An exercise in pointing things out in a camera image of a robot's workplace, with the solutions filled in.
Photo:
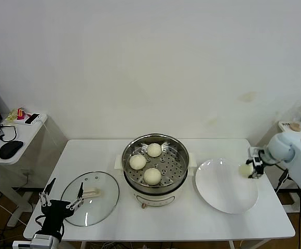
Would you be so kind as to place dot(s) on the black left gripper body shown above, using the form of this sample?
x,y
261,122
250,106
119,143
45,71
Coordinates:
x,y
56,212

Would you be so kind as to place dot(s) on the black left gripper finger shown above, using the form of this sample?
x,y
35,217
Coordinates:
x,y
78,200
45,197

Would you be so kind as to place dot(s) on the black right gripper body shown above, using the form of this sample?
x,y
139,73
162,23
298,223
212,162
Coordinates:
x,y
260,171

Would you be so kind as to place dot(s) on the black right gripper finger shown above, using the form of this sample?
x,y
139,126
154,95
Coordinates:
x,y
252,154
253,176

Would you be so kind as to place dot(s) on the white steamed baozi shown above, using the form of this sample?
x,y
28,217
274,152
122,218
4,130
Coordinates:
x,y
245,170
154,150
137,162
152,176

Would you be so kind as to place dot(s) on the round glass pot lid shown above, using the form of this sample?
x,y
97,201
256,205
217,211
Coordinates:
x,y
103,181

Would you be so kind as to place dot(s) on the black computer mouse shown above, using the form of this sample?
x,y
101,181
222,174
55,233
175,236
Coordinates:
x,y
10,150

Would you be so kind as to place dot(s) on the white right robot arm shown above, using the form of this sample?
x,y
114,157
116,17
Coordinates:
x,y
295,160

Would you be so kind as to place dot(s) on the perforated steel steamer basket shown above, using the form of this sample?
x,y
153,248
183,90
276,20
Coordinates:
x,y
174,171

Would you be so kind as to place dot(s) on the round white plate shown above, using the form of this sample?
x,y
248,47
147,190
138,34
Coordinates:
x,y
218,186

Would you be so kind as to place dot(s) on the white side desk with laptop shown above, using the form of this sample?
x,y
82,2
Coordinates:
x,y
33,129

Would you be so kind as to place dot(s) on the cream electric cooking pot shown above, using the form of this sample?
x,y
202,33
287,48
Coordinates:
x,y
153,201

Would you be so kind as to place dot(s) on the black and white small device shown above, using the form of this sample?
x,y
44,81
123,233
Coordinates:
x,y
33,118

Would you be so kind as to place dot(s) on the pink snack packet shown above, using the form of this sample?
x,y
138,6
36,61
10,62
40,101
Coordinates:
x,y
21,113

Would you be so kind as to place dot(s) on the yellow snack packet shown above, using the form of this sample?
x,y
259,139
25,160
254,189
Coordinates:
x,y
11,116

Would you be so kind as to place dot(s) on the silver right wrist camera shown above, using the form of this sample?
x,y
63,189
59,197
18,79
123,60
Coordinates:
x,y
257,160

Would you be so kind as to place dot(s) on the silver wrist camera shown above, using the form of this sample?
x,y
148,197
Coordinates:
x,y
257,160
22,245

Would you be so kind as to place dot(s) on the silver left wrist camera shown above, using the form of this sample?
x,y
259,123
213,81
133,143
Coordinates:
x,y
22,245

